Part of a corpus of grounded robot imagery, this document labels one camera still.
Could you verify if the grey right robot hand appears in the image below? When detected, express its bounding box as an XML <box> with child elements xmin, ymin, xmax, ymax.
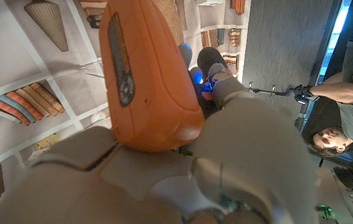
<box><xmin>0</xmin><ymin>43</ymin><xmax>320</xmax><ymax>224</ymax></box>

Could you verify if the orange black electric screwdriver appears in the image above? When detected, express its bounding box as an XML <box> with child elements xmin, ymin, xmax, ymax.
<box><xmin>98</xmin><ymin>0</ymin><xmax>232</xmax><ymax>155</ymax></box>

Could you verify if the bare person forearm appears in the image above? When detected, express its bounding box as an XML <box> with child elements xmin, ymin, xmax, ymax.
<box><xmin>309</xmin><ymin>81</ymin><xmax>353</xmax><ymax>106</ymax></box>

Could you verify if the black stand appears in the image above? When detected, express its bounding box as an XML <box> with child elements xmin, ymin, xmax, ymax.
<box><xmin>247</xmin><ymin>81</ymin><xmax>295</xmax><ymax>97</ymax></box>

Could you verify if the black glove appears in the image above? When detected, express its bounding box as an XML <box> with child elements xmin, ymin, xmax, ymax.
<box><xmin>291</xmin><ymin>84</ymin><xmax>321</xmax><ymax>105</ymax></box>

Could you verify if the printed bookshelf backdrop cloth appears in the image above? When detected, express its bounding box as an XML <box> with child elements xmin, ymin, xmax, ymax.
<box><xmin>0</xmin><ymin>0</ymin><xmax>252</xmax><ymax>215</ymax></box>

